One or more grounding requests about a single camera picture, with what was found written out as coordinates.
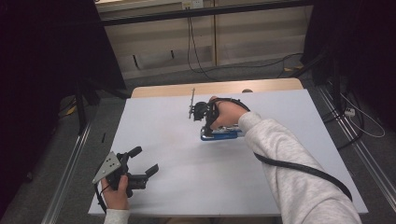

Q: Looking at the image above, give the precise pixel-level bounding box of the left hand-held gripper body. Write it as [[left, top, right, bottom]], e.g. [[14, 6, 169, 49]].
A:
[[92, 151, 149, 199]]

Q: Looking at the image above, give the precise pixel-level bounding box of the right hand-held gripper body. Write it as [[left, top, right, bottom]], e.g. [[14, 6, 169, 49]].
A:
[[188, 88, 220, 131]]

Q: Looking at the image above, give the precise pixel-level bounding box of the blue and silver tool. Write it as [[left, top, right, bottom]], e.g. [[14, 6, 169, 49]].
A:
[[200, 124, 246, 142]]

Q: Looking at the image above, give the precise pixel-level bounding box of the person's right hand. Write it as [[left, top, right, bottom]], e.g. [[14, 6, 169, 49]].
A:
[[208, 95, 250, 131]]

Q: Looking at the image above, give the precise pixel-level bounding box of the person's left hand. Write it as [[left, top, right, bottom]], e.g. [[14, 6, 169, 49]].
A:
[[100, 175, 131, 211]]

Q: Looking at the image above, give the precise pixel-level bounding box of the black metal stand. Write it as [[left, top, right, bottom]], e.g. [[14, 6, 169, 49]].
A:
[[288, 49, 344, 110], [74, 76, 132, 136]]

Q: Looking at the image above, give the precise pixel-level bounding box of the black horizontal bar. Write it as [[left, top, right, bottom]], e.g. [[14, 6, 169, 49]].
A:
[[98, 0, 314, 28]]

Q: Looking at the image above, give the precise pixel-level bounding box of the black curtain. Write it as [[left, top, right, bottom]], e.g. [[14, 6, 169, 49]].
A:
[[300, 0, 396, 132], [0, 0, 127, 216]]

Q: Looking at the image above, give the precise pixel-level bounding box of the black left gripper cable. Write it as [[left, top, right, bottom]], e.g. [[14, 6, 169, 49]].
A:
[[93, 182, 110, 215]]

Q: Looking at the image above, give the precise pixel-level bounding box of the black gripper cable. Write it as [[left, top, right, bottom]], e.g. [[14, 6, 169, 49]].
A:
[[252, 151, 354, 203], [93, 182, 110, 215]]

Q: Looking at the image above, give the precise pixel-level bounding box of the black hand strap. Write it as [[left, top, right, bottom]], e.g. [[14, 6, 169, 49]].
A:
[[214, 97, 251, 113]]

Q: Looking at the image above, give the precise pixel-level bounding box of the aluminium floor rail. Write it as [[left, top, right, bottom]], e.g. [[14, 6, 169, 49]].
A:
[[317, 85, 396, 213], [40, 122, 92, 224]]

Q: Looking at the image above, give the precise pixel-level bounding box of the black wall cable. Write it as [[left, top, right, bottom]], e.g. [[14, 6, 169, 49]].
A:
[[186, 7, 219, 82]]

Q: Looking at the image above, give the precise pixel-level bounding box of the black floor cable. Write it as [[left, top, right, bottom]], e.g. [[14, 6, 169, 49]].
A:
[[214, 51, 304, 79]]

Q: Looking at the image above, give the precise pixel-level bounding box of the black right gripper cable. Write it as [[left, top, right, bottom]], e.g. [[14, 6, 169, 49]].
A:
[[252, 151, 354, 203]]

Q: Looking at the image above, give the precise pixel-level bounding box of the white wall socket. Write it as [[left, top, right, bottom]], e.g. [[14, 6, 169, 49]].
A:
[[181, 0, 205, 10]]

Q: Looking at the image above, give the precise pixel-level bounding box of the black cable bundle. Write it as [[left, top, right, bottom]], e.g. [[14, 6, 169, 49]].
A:
[[320, 78, 365, 151]]

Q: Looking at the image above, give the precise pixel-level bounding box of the white cable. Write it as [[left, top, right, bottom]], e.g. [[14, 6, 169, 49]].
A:
[[339, 92, 387, 139]]

